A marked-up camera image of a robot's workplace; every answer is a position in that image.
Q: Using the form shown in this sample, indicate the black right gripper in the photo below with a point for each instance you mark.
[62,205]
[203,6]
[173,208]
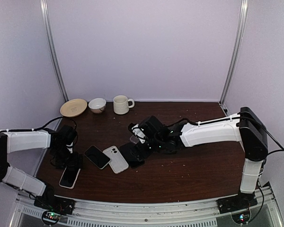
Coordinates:
[145,154]

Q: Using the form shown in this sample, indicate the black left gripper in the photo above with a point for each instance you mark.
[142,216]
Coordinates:
[76,162]

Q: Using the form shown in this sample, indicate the black phone with dark case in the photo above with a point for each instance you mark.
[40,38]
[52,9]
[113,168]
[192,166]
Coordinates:
[131,155]

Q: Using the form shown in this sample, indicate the beige phone case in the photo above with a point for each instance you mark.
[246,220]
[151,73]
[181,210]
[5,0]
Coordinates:
[117,162]

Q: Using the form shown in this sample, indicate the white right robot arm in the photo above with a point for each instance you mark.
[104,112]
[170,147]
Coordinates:
[243,127]

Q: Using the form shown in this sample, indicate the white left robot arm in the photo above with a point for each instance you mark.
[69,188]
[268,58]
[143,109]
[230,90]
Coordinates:
[60,142]

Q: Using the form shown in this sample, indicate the beige ceramic plate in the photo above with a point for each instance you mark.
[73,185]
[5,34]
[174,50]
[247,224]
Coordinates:
[73,108]

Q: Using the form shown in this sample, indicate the white ceramic mug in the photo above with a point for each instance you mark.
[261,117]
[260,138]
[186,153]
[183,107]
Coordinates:
[122,104]

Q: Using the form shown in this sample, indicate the white ceramic bowl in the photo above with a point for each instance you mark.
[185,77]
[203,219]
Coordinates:
[97,105]

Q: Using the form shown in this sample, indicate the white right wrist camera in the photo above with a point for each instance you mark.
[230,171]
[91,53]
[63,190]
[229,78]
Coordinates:
[137,132]

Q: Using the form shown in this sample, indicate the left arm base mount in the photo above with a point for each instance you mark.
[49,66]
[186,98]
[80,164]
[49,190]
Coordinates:
[55,207]

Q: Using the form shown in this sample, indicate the aluminium front rail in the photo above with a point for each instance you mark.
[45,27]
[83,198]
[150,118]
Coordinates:
[203,213]

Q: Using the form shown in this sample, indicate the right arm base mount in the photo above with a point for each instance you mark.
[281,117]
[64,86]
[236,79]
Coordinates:
[238,206]

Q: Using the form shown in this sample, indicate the left aluminium frame post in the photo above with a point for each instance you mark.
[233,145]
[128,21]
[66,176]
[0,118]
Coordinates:
[53,54]

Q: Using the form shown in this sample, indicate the aluminium frame post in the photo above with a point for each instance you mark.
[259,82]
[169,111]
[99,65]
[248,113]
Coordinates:
[53,54]
[236,49]

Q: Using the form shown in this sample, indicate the right aluminium frame post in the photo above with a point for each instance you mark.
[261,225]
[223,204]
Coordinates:
[236,49]

